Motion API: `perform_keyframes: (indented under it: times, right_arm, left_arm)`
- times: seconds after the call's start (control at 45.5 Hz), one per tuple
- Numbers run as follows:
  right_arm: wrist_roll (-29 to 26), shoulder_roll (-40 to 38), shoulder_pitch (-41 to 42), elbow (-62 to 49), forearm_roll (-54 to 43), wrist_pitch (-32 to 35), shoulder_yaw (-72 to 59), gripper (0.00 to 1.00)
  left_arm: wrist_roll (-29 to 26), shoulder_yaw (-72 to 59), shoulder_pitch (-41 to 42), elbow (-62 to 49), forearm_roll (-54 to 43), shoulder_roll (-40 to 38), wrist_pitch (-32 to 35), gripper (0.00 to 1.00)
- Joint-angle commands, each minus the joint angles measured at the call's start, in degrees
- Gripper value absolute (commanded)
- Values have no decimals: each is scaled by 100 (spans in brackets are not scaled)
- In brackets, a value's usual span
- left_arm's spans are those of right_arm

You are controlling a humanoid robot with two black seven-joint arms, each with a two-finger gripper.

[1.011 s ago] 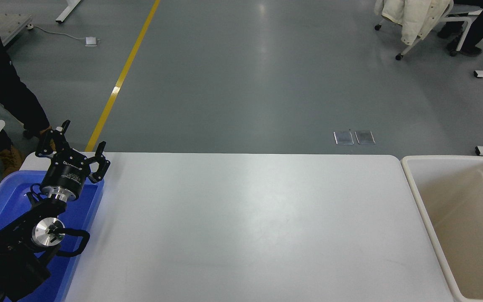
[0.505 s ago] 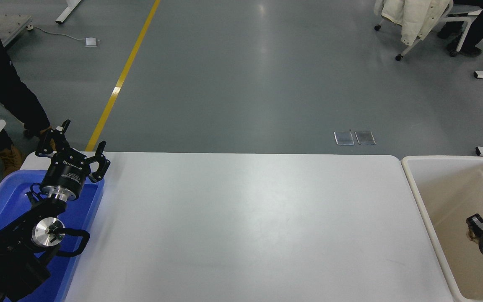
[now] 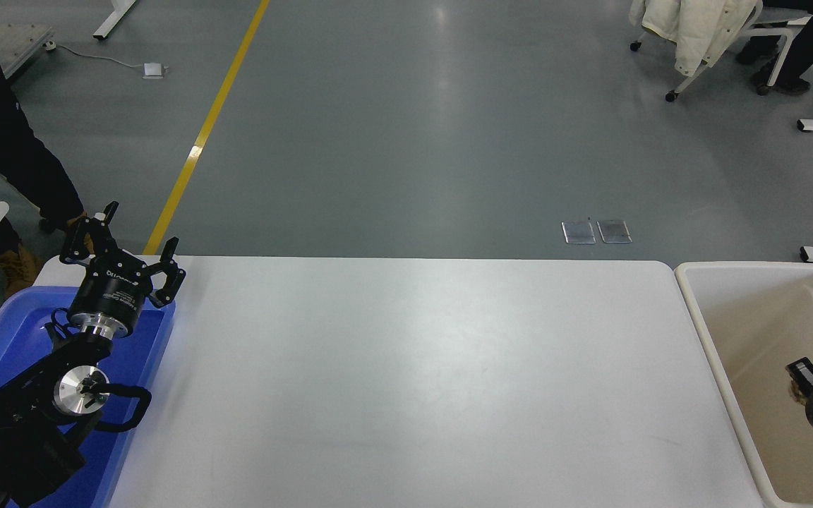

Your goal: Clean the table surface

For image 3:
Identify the blue plastic tray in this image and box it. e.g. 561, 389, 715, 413
0, 286, 176, 508

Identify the white frame chair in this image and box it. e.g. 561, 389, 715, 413
630, 0, 813, 103

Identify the white table leg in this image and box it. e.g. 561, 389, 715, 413
93, 0, 138, 40

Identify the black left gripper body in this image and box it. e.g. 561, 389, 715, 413
67, 254, 148, 332

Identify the large pale bin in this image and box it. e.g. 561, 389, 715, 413
675, 261, 813, 508

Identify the white power adapter with cable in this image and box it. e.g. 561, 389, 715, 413
56, 44, 167, 80

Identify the cream coat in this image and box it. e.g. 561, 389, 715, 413
630, 0, 764, 78

